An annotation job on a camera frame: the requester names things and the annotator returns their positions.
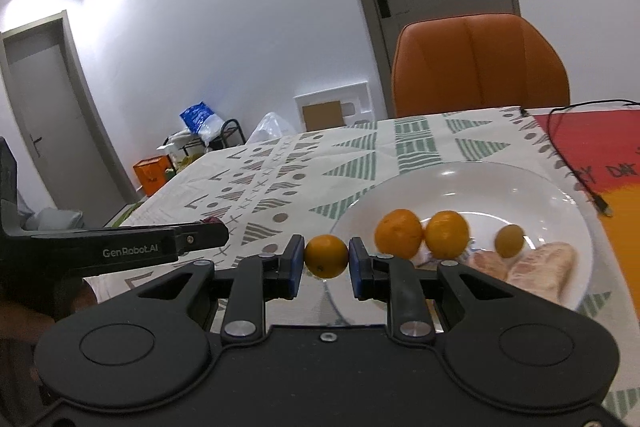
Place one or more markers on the person's left hand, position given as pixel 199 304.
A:
pixel 75 299

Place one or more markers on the black metal rack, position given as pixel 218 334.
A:
pixel 234 132

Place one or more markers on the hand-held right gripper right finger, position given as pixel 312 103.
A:
pixel 358 264

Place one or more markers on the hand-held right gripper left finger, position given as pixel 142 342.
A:
pixel 292 259

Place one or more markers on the large orange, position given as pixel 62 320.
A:
pixel 398 233

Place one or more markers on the white plate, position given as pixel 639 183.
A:
pixel 475 187

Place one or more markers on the red orange printed cloth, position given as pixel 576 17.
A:
pixel 600 142

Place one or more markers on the orange box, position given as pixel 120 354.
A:
pixel 152 177

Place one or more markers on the round brown-green fruit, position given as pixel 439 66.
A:
pixel 509 241

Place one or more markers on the green floor mat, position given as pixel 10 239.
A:
pixel 131 213

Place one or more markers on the white foam packaging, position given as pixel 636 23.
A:
pixel 361 97

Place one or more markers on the orange leather chair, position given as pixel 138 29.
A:
pixel 475 62

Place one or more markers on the blue white bag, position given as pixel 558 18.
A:
pixel 197 117

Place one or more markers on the grey upholstered seat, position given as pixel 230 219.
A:
pixel 55 219

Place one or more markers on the orange mandarin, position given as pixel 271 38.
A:
pixel 446 234

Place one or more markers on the brown cardboard piece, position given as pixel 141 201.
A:
pixel 322 117

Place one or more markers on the peeled citrus segment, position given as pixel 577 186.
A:
pixel 542 267
pixel 487 264

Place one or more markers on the clear plastic bag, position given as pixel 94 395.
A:
pixel 270 129

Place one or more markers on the small orange kumquat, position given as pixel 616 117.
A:
pixel 326 255

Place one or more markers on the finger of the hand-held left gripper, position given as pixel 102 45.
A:
pixel 202 237

